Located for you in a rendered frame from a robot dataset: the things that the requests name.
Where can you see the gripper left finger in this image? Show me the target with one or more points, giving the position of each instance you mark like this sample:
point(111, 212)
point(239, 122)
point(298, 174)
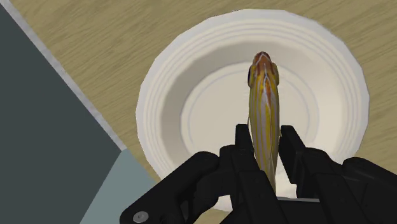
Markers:
point(245, 173)

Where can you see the white ribbed bowl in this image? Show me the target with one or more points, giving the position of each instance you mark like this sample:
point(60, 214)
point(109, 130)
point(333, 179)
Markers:
point(217, 93)

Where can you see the yellow striped toy fish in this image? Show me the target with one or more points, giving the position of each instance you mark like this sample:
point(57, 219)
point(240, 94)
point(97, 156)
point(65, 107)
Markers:
point(264, 105)

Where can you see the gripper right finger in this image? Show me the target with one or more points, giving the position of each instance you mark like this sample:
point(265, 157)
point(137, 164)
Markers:
point(325, 176)

